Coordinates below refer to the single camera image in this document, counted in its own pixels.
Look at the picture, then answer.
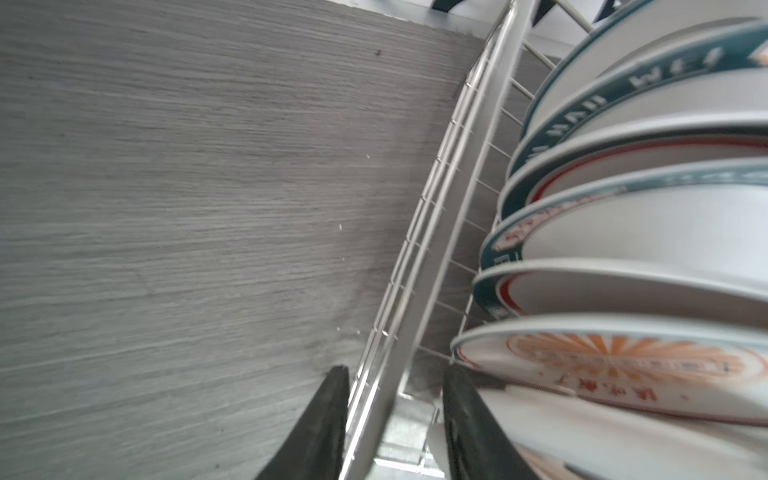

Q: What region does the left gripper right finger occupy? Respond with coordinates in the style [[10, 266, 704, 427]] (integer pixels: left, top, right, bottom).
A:
[[443, 365, 537, 479]]

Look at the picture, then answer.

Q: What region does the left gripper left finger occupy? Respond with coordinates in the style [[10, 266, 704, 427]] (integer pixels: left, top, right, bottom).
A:
[[256, 365, 350, 480]]

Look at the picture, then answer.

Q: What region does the wire dish rack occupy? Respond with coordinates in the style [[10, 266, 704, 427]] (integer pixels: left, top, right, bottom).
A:
[[341, 1, 612, 479]]

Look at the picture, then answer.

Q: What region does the white plate green cloud motif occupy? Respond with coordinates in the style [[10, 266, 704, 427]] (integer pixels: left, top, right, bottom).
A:
[[478, 385, 767, 479]]

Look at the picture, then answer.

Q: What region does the white plate back row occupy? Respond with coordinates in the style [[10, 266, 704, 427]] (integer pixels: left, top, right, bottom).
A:
[[473, 258, 767, 328]]

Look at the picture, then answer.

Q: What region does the white plate orange sunburst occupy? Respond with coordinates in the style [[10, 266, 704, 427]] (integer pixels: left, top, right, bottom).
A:
[[451, 313, 767, 426]]

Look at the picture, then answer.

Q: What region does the white plate green rim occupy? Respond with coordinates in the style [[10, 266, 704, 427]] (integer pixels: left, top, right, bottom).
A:
[[479, 157, 767, 283]]

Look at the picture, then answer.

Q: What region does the white plate green lettering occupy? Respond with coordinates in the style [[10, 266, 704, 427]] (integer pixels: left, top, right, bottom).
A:
[[507, 19, 767, 176]]

